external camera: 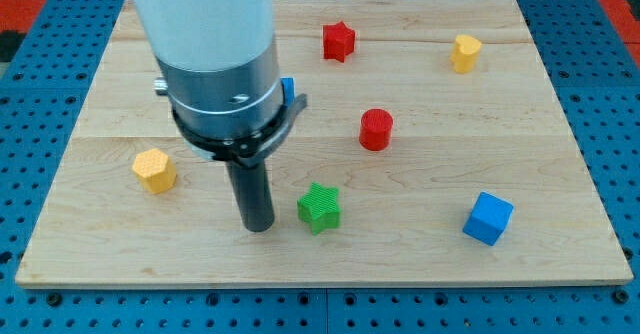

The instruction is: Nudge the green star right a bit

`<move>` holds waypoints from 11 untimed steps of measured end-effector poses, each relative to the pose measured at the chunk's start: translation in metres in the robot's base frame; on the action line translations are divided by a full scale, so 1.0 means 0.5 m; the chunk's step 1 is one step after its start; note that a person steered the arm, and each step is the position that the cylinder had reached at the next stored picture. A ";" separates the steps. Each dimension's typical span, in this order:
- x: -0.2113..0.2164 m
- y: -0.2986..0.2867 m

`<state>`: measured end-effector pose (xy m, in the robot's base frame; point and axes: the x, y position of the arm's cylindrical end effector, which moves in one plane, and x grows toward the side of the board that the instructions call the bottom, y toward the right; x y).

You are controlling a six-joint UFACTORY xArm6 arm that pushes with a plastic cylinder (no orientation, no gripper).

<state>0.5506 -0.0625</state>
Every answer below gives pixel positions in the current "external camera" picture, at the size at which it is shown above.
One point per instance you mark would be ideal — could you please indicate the yellow heart block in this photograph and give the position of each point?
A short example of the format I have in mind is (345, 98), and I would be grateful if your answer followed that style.
(465, 53)

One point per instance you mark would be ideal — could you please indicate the yellow hexagon block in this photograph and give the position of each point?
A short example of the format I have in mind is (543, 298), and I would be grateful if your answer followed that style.
(154, 170)

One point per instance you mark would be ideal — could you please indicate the blue cube block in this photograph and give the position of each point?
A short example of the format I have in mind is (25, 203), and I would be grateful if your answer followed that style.
(488, 219)

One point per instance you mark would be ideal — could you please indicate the green star block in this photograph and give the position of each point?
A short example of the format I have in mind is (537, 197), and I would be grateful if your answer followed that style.
(319, 208)

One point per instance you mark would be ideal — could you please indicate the blue block behind arm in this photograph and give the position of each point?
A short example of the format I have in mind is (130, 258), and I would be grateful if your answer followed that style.
(288, 87)

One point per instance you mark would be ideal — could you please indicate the light wooden board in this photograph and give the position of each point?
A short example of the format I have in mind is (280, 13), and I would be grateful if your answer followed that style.
(498, 129)

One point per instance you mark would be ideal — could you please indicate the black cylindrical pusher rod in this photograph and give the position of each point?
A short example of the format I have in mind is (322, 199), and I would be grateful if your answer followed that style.
(253, 197)

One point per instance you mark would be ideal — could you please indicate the red cylinder block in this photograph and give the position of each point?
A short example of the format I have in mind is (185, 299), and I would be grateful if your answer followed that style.
(375, 129)

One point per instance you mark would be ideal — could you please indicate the red star block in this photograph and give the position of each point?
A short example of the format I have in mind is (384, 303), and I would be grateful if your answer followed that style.
(338, 41)

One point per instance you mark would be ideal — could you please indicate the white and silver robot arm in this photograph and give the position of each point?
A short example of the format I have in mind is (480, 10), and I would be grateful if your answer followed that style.
(220, 73)

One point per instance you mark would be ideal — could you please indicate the black clamp ring mount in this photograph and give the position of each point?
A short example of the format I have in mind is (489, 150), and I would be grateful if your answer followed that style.
(246, 151)

